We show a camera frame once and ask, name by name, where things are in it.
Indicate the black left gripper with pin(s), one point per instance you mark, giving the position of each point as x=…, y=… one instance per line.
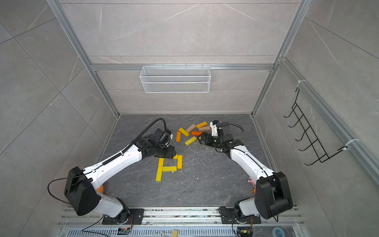
x=171, y=152

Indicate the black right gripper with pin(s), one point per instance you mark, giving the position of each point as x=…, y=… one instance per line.
x=205, y=136

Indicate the lime yellow block short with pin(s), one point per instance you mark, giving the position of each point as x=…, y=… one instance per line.
x=179, y=162

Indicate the lime yellow block long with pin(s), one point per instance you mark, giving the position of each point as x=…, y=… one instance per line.
x=169, y=169

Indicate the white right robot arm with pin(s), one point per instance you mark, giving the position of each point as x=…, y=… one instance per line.
x=272, y=195

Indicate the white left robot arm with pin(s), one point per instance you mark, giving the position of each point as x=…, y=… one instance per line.
x=82, y=184

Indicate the orange block upright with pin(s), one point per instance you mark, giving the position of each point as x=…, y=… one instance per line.
x=178, y=137

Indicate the tan wooden block middle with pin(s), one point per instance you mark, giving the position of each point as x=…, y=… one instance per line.
x=205, y=128

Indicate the amber yellow block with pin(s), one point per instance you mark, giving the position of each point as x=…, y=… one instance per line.
x=203, y=124

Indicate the yellow block angled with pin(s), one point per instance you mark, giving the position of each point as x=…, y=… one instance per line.
x=184, y=132

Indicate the orange block flat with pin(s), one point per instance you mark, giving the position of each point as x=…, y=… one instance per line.
x=196, y=133

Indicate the tan wooden block angled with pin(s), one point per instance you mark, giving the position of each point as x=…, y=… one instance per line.
x=191, y=128

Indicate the pink toy figure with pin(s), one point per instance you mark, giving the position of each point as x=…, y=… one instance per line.
x=250, y=180

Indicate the orange plush toy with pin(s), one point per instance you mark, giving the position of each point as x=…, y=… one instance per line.
x=101, y=189

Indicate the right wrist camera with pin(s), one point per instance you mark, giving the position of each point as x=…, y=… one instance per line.
x=214, y=128

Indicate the white wire mesh basket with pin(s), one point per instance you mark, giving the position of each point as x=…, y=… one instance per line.
x=176, y=79

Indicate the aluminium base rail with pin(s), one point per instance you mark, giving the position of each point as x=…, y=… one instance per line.
x=182, y=222

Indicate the black wire hook rack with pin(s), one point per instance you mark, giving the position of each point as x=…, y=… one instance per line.
x=309, y=133

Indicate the aluminium frame post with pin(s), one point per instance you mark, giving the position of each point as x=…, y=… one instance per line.
x=60, y=15

